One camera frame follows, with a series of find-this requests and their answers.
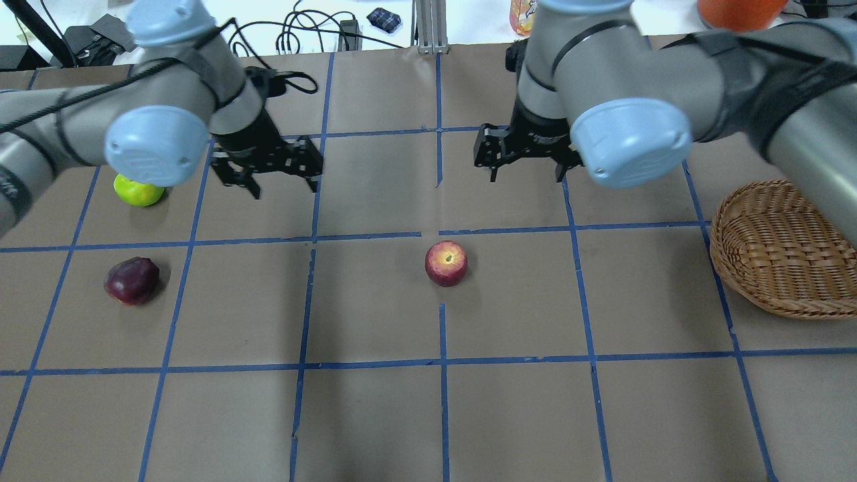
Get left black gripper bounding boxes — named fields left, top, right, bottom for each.
left=210, top=110, right=324, bottom=200

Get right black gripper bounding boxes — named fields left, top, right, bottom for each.
left=473, top=100, right=582, bottom=183

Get red yellow apple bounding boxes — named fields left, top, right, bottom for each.
left=424, top=239, right=469, bottom=288

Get dark purple apple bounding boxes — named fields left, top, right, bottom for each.
left=103, top=256, right=161, bottom=306

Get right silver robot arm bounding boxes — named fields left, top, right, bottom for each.
left=473, top=1, right=856, bottom=243

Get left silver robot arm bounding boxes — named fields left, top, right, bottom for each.
left=1, top=1, right=323, bottom=233

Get wicker basket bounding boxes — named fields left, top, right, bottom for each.
left=710, top=179, right=856, bottom=320

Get green apple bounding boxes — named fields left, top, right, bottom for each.
left=112, top=174, right=166, bottom=208

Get orange drink bottle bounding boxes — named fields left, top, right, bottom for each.
left=509, top=0, right=538, bottom=37

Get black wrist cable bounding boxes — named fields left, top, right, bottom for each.
left=0, top=17, right=319, bottom=135

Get aluminium frame post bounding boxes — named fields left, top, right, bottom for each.
left=411, top=1, right=449, bottom=55

